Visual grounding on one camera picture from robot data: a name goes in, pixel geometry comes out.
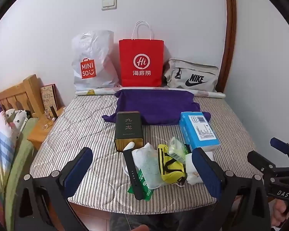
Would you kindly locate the small black object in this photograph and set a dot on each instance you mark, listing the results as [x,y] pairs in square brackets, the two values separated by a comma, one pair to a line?
[53,112]

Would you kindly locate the dark green tin box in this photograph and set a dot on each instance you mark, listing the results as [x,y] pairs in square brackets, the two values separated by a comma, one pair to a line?
[128,130]

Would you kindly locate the white wall switch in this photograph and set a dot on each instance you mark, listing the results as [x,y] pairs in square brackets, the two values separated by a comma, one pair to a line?
[108,3]

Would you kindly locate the clear glass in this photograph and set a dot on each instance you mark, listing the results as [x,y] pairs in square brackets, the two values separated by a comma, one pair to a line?
[47,120]

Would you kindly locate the light green wipes pack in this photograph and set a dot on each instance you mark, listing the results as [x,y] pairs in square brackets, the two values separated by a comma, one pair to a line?
[178,149]

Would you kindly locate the white plastic shopping bag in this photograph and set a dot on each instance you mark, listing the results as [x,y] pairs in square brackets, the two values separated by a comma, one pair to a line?
[96,53]

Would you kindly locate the person's right hand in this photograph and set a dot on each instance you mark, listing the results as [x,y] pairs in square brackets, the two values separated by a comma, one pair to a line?
[278,211]

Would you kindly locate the purple towel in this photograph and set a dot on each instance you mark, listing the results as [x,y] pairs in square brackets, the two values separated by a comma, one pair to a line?
[156,105]

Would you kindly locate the small white printed packet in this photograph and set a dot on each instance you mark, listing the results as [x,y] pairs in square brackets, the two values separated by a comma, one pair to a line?
[191,173]

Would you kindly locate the white face mask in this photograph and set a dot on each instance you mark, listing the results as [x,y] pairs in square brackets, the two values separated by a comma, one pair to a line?
[147,163]

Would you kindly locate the brown printed book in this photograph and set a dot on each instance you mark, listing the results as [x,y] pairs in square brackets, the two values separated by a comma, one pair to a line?
[48,96]

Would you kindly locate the wooden nightstand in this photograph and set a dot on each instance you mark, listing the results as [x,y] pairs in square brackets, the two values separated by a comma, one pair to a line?
[38,134]

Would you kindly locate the brown wooden door frame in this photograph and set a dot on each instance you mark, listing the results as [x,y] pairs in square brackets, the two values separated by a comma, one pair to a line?
[231,28]

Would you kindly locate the blue tissue pack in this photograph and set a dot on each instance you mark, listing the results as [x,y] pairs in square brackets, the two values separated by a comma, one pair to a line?
[200,130]

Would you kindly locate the rolled printed paper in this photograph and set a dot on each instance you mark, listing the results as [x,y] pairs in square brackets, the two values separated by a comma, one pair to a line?
[214,94]

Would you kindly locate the green packet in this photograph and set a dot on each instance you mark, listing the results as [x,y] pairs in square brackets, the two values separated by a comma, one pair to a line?
[147,193]

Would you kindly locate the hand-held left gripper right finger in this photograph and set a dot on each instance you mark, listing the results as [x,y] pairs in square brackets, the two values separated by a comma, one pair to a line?
[207,170]

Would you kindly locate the grey waist bag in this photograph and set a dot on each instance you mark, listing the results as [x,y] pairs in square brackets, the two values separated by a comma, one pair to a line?
[207,72]

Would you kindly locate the wooden headboard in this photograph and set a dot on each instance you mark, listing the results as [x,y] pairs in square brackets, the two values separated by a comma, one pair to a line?
[26,89]

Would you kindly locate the red paper bag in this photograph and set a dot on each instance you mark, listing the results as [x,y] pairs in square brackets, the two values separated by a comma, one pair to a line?
[130,77]

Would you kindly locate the small white box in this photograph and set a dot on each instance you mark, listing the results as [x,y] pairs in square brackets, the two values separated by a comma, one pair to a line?
[210,155]

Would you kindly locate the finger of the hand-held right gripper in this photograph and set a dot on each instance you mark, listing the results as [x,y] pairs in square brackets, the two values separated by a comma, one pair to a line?
[278,144]
[257,157]

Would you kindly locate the yellow pouch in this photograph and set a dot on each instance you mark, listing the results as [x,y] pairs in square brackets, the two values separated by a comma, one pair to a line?
[171,170]

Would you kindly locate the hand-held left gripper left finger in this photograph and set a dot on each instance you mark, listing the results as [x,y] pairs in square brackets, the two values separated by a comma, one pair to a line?
[79,166]

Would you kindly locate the colourful striped blanket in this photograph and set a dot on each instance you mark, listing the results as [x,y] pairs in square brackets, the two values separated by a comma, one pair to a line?
[0,149]

